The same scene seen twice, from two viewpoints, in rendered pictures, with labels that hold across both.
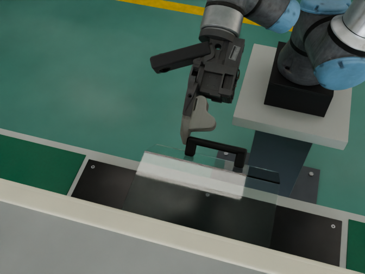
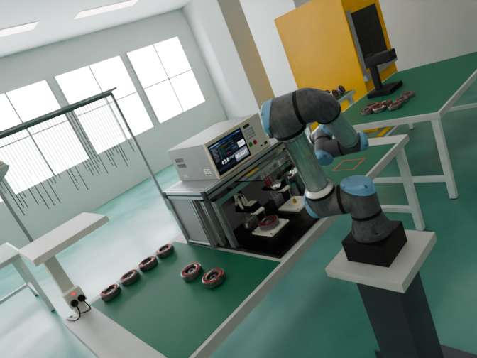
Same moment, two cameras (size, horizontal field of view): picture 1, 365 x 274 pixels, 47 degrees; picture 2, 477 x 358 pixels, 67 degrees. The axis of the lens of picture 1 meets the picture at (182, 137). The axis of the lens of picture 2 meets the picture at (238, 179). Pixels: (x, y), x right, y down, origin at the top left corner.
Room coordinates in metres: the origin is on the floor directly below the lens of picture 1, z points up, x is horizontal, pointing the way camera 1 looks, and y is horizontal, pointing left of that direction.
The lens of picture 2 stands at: (1.28, -1.58, 1.63)
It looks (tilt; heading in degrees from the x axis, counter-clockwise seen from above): 17 degrees down; 127
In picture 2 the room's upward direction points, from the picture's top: 23 degrees counter-clockwise
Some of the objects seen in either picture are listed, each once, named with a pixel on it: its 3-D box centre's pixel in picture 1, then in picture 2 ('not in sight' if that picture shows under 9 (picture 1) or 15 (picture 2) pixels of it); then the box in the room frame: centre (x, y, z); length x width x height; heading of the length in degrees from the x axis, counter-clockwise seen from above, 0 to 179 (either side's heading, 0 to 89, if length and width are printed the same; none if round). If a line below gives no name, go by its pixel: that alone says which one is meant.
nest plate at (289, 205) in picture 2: not in sight; (295, 203); (0.32, 0.11, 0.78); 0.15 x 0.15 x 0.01; 74
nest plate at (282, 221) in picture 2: not in sight; (270, 226); (0.26, -0.12, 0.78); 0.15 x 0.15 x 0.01; 74
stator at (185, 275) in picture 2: not in sight; (192, 271); (-0.05, -0.48, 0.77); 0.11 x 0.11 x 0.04
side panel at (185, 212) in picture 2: not in sight; (191, 221); (-0.18, -0.21, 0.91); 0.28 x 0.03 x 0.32; 164
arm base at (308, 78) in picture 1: (308, 53); (368, 220); (0.85, -0.34, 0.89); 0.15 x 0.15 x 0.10
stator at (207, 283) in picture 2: not in sight; (214, 278); (0.13, -0.53, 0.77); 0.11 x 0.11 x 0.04
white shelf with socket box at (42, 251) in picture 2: not in sight; (84, 270); (-0.51, -0.72, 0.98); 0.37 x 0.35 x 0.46; 74
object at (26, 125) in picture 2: not in sight; (85, 182); (-3.12, 1.16, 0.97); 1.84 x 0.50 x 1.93; 74
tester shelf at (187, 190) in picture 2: not in sight; (225, 167); (-0.02, 0.08, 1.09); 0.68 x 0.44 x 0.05; 74
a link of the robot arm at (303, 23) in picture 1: (321, 19); (358, 194); (0.85, -0.34, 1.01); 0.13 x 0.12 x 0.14; 6
